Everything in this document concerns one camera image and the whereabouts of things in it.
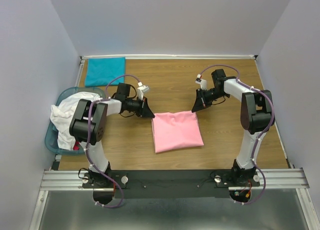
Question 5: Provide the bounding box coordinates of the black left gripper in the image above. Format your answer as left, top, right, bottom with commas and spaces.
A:
125, 96, 155, 118

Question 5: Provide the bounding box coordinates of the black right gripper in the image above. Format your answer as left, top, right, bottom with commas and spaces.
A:
191, 87, 227, 113

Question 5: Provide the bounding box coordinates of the pink t-shirt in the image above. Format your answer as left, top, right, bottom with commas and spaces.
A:
151, 111, 204, 154

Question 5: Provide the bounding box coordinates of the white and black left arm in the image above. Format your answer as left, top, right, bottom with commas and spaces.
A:
69, 82, 155, 188

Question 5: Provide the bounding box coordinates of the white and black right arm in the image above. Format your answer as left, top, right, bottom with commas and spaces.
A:
191, 69, 275, 186

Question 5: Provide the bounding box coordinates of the folded teal t-shirt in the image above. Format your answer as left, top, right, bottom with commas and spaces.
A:
84, 57, 126, 87

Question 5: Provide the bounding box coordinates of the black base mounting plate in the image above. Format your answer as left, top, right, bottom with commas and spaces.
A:
78, 169, 261, 207

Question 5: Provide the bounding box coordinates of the red garment in basket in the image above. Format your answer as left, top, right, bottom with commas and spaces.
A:
72, 141, 81, 151

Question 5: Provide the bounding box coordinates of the white t-shirt in basket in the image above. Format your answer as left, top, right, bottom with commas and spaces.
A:
50, 91, 101, 151

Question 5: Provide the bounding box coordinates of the blue plastic laundry basket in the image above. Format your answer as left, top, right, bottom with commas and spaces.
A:
44, 86, 106, 156

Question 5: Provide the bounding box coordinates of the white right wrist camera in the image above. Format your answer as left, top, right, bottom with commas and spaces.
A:
195, 74, 207, 90

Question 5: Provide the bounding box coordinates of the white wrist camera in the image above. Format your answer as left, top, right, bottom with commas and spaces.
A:
136, 82, 150, 100
195, 74, 207, 90

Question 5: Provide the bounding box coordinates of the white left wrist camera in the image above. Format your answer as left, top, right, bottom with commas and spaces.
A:
136, 82, 150, 100

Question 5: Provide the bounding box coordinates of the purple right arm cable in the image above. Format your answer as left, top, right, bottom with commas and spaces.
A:
196, 64, 276, 206

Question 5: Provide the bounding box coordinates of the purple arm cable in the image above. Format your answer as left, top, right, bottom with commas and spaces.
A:
84, 74, 143, 209
196, 64, 276, 206

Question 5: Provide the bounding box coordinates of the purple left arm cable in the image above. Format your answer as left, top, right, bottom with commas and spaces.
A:
84, 74, 143, 209

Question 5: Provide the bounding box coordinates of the aluminium front rail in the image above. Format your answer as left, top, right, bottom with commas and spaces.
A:
40, 168, 310, 191

